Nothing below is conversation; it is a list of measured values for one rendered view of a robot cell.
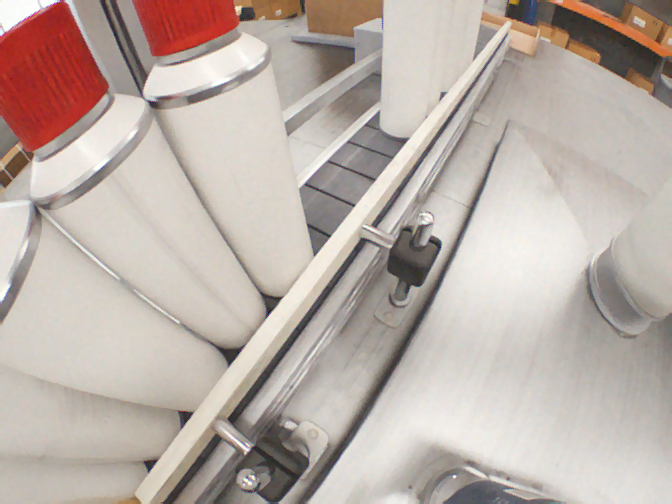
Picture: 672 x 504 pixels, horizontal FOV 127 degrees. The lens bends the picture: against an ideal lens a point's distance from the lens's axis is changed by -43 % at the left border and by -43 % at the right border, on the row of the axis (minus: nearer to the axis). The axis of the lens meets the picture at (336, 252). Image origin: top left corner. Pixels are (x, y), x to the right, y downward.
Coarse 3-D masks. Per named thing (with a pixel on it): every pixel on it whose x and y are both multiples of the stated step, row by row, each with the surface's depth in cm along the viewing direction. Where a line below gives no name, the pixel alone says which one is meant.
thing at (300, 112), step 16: (368, 64) 25; (336, 80) 23; (352, 80) 24; (304, 96) 21; (320, 96) 21; (336, 96) 23; (288, 112) 20; (304, 112) 21; (288, 128) 20; (112, 272) 14
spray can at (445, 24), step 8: (448, 0) 20; (448, 8) 21; (440, 16) 21; (448, 16) 22; (440, 24) 22; (448, 24) 22; (440, 32) 23; (448, 32) 23; (440, 40) 24; (448, 40) 24; (440, 48) 25; (440, 56) 25; (440, 64) 26; (440, 72) 27; (432, 80) 28; (440, 80) 28; (432, 88) 29; (440, 88) 29; (432, 96) 30; (432, 104) 31
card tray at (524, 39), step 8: (488, 16) 77; (496, 16) 75; (488, 24) 76; (496, 24) 77; (512, 24) 74; (520, 24) 72; (512, 32) 73; (520, 32) 74; (528, 32) 73; (536, 32) 71; (512, 40) 67; (520, 40) 68; (528, 40) 69; (536, 40) 60; (512, 48) 62; (520, 48) 63; (528, 48) 63
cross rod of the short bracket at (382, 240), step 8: (368, 224) 21; (360, 232) 20; (368, 232) 20; (376, 232) 20; (384, 232) 20; (368, 240) 20; (376, 240) 20; (384, 240) 20; (392, 240) 20; (384, 248) 20
